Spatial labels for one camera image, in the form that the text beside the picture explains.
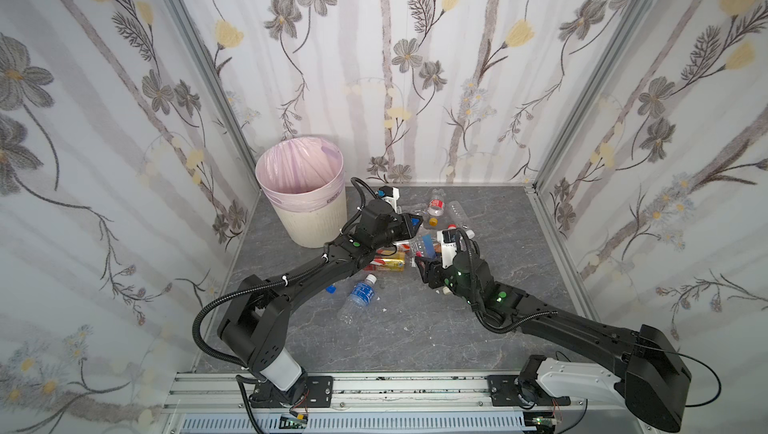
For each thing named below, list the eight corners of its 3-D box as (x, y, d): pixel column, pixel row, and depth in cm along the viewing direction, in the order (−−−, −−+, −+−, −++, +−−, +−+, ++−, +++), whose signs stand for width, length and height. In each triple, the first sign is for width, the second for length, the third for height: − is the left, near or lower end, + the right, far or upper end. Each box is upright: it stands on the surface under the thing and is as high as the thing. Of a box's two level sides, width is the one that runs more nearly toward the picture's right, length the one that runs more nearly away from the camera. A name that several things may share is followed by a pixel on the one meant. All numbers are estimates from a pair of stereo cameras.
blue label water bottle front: (337, 318, 88) (335, 311, 83) (368, 279, 96) (367, 271, 92) (352, 328, 86) (350, 322, 82) (382, 288, 94) (382, 280, 90)
